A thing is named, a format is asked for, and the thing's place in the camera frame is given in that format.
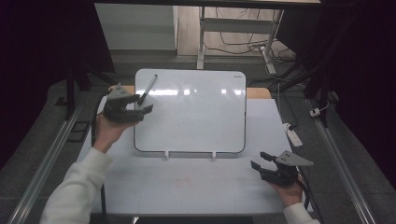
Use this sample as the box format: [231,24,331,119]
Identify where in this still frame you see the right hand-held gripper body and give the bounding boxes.
[261,150,315,188]

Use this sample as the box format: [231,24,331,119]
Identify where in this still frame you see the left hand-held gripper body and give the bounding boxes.
[102,82,146,123]

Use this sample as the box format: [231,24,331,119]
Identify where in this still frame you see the grey whiteboard marker black cap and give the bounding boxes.
[137,74,159,106]

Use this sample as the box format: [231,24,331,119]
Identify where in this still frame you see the white whiteboard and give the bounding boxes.
[134,68,248,154]

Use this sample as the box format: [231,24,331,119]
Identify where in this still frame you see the person's right hand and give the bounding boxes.
[269,175,304,208]

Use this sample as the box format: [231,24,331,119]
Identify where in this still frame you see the person's left hand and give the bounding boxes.
[92,112,138,154]

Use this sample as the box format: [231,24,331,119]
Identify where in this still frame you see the white power strip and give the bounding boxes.
[282,122,304,147]

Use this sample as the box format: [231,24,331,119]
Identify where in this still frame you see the black stand legs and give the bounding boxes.
[64,60,120,120]
[269,60,332,129]

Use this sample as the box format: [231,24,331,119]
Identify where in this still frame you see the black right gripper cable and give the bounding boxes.
[295,167,325,224]

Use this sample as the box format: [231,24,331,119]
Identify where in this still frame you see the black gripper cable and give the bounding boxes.
[90,89,112,224]
[295,167,325,224]

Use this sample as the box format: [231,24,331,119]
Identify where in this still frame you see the black floor socket frame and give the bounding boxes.
[66,120,91,144]

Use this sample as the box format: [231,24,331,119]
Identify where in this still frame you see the metal floor rail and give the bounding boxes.
[306,98,377,224]
[6,99,86,224]

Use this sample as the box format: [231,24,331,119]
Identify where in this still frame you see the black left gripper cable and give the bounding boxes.
[90,89,112,224]

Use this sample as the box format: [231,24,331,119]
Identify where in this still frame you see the black floor cables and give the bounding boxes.
[204,7,298,64]

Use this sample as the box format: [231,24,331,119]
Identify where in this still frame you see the white desk frame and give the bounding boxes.
[196,6,285,76]

